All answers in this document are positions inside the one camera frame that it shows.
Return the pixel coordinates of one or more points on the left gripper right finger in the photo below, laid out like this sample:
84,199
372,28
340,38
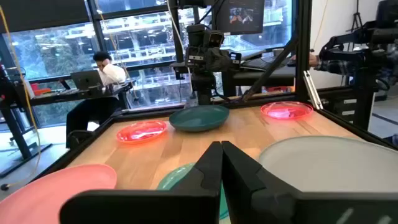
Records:
280,207

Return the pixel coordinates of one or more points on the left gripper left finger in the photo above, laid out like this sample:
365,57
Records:
149,207

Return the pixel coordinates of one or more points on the orange object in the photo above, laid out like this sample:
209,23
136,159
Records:
42,91

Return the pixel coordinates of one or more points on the teal translucent plastic plate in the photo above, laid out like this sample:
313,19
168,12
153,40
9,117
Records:
174,179

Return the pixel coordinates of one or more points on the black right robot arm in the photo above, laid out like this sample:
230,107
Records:
203,87

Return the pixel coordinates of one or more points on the pink opaque plastic plate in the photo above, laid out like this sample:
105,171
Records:
37,199

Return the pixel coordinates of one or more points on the black drawer cabinet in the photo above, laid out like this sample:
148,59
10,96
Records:
348,107

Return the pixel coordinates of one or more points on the black tripod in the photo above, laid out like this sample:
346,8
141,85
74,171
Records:
356,15

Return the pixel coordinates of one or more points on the silver laptop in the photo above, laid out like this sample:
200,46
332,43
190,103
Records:
86,79

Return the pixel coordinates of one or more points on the black keyboard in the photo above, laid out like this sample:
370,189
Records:
264,63

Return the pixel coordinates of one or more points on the black monitor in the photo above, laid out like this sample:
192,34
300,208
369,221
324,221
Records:
239,15

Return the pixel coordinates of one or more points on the black office chair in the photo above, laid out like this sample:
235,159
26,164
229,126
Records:
77,138

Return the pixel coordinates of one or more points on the orange translucent plastic plate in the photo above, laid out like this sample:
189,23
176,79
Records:
141,131

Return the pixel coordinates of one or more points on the silver metal bracket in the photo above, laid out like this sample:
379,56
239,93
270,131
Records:
312,90

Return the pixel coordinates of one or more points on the black aluminium table frame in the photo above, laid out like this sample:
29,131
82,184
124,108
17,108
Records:
303,46

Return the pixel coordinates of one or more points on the dark teal opaque plate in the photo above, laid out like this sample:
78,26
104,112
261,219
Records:
199,118

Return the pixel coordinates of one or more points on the person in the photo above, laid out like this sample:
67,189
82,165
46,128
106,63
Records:
110,74
332,67

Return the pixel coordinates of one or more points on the black standing desk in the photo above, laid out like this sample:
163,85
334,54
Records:
56,96

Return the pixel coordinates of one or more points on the large grey plastic plate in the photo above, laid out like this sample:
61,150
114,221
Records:
326,165

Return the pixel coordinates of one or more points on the pink translucent plastic plate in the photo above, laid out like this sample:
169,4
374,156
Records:
286,110

